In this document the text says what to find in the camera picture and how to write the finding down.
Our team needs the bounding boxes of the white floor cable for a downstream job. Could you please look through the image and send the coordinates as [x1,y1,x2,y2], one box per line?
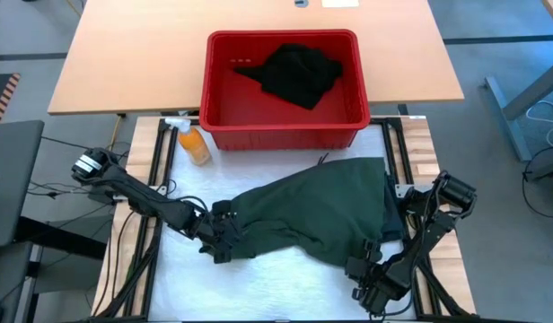
[525,100,553,152]

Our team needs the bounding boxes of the orange black striped floor mat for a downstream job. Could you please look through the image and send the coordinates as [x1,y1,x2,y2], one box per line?
[0,73,22,126]

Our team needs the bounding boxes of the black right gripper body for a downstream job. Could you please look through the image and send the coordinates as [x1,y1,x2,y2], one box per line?
[351,262,415,315]

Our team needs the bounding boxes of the black aluminium table frame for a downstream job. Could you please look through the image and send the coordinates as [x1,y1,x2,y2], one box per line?
[92,115,478,323]

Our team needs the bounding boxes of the white table mat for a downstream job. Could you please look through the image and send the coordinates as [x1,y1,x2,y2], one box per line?
[148,124,417,322]

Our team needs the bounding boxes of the grey desk leg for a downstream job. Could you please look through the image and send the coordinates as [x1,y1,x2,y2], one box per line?
[485,57,553,162]

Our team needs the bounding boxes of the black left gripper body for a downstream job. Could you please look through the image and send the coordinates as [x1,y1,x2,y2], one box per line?
[193,210,231,246]

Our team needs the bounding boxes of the orange spray bottle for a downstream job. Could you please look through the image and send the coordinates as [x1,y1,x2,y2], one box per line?
[165,117,214,167]

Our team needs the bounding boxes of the dark green garment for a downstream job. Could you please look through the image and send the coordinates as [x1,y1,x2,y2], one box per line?
[231,156,391,269]

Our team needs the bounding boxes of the black garment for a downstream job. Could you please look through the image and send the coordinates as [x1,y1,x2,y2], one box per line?
[233,43,344,111]

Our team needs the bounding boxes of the red plastic bin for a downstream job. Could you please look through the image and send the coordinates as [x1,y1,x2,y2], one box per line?
[198,29,372,153]

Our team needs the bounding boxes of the white paper sheet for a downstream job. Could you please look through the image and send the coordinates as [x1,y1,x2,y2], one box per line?
[321,0,361,9]

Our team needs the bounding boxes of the black metal base bar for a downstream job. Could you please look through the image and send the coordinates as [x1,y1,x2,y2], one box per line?
[15,217,108,261]

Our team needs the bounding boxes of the black floor cable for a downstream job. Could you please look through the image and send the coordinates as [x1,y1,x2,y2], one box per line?
[27,179,123,203]

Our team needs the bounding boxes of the blue denim jeans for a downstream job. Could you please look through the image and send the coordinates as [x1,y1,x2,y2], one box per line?
[382,186,406,243]

